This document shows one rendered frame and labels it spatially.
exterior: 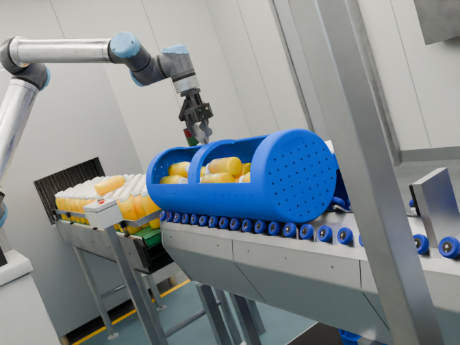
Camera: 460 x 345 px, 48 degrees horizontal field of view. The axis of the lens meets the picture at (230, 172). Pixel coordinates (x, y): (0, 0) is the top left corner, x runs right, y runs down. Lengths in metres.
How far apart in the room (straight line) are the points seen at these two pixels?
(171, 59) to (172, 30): 5.39
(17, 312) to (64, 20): 5.28
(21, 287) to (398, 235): 1.28
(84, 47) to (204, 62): 5.51
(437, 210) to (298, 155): 0.48
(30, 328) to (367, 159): 1.33
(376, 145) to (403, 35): 4.46
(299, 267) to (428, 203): 0.47
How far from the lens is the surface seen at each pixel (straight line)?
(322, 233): 1.39
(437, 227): 1.23
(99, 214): 2.30
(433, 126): 5.34
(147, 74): 1.89
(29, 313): 1.84
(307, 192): 1.55
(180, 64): 1.86
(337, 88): 0.80
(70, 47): 1.95
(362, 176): 0.83
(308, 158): 1.55
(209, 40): 7.49
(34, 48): 2.07
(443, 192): 1.25
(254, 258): 1.69
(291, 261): 1.53
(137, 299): 2.49
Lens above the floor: 1.43
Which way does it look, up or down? 10 degrees down
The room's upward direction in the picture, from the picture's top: 19 degrees counter-clockwise
